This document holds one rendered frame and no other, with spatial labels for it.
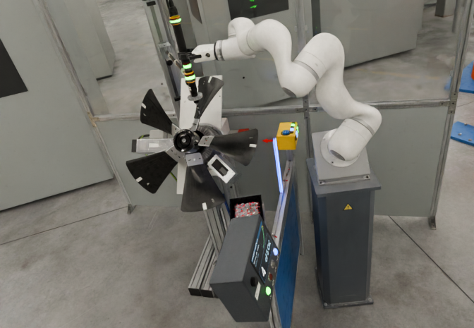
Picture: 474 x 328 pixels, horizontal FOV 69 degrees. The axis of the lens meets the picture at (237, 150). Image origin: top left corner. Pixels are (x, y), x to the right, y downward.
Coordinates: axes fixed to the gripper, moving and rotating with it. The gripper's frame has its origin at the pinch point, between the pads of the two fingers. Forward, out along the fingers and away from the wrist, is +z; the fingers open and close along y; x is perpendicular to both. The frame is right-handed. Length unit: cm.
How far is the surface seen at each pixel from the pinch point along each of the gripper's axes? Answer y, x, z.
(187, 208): -26, -67, 6
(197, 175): -12, -57, 3
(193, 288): -10, -155, 31
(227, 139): 1.3, -44.7, -10.9
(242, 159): -9, -49, -21
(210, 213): 8, -103, 13
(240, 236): -67, -39, -35
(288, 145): 21, -62, -37
